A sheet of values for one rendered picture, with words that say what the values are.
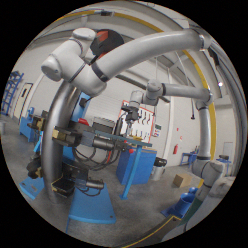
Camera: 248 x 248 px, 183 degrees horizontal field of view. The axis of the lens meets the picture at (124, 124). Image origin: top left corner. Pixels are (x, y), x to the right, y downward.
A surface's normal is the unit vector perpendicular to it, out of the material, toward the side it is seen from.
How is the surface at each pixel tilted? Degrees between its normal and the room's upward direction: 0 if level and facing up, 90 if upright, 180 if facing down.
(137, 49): 139
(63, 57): 94
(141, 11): 173
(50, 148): 90
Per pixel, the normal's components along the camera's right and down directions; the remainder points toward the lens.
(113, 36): -0.24, 0.95
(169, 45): 0.21, 0.84
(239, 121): -0.85, -0.29
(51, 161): 0.75, 0.07
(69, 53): 0.87, 0.11
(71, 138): 0.31, -0.10
